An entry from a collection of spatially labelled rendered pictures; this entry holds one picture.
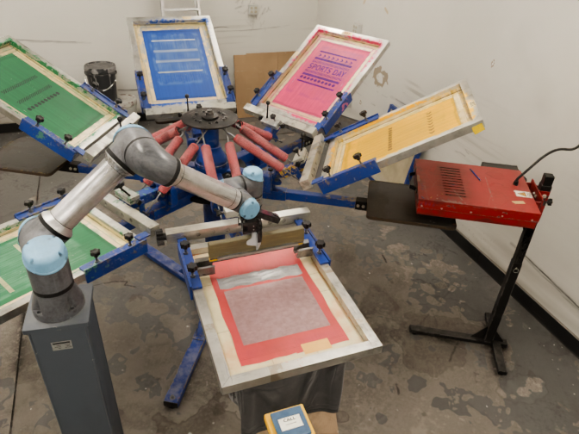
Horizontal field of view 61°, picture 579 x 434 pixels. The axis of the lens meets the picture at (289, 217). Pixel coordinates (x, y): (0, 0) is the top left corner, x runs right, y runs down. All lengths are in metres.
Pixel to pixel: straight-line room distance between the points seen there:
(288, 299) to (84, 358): 0.77
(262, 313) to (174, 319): 1.44
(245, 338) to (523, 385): 1.92
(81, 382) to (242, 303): 0.63
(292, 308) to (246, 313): 0.18
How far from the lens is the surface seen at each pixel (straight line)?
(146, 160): 1.52
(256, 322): 1.91
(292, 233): 2.07
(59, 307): 1.65
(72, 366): 1.80
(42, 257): 1.56
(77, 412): 1.98
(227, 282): 2.08
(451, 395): 3.08
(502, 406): 3.15
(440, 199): 2.52
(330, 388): 2.08
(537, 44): 3.51
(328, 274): 2.09
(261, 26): 6.15
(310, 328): 1.90
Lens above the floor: 2.31
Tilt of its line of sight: 33 degrees down
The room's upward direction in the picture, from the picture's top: 3 degrees clockwise
